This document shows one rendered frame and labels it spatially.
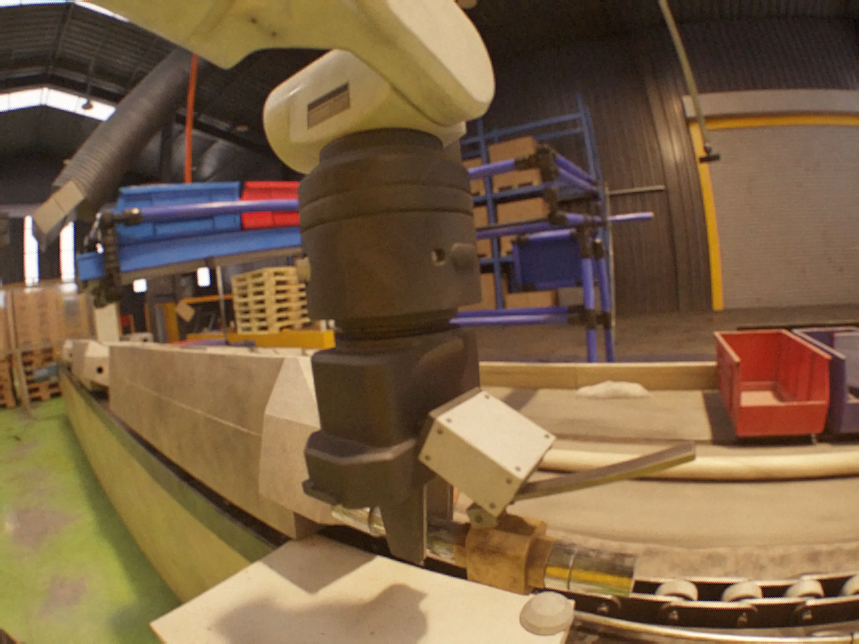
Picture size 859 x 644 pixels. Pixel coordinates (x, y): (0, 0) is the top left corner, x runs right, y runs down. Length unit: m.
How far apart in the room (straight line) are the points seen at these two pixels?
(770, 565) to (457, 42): 0.53
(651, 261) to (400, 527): 10.46
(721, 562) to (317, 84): 0.54
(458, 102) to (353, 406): 0.14
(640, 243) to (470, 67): 10.46
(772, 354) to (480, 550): 0.95
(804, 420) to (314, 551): 0.75
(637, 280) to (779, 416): 9.93
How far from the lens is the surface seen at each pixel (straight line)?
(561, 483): 0.18
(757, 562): 0.51
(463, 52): 0.20
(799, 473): 0.67
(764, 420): 0.76
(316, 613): 0.37
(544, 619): 0.33
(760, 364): 1.08
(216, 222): 0.91
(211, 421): 0.56
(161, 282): 7.40
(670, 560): 0.49
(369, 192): 0.16
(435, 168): 0.17
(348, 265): 0.16
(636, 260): 10.60
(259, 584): 0.42
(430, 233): 0.16
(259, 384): 0.44
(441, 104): 0.18
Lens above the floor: 1.06
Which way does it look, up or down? 5 degrees down
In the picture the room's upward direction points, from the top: 5 degrees counter-clockwise
